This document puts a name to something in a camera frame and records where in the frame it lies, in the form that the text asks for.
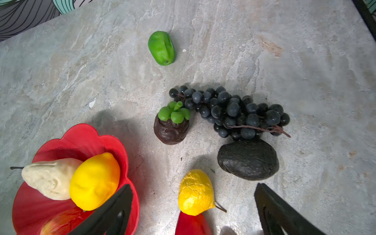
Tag yellow lemon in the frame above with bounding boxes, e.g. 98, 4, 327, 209
70, 152, 120, 211

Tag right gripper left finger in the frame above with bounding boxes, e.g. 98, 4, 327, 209
70, 184, 133, 235

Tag black avocado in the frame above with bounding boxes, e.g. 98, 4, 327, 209
217, 139, 280, 181

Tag black grape bunch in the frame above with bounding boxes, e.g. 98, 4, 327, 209
157, 85, 290, 141

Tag small yellow wrinkled fruit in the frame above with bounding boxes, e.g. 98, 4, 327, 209
178, 169, 227, 216

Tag dark purple mangosteen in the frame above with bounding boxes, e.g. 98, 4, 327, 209
154, 101, 191, 145

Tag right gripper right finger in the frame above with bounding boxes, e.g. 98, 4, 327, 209
254, 183, 324, 235

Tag pale yellow pear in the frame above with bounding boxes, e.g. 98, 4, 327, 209
10, 158, 83, 201

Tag green lime fruit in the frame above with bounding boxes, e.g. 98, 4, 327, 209
148, 31, 176, 66

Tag red chili pepper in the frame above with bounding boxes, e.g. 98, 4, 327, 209
175, 211, 212, 235

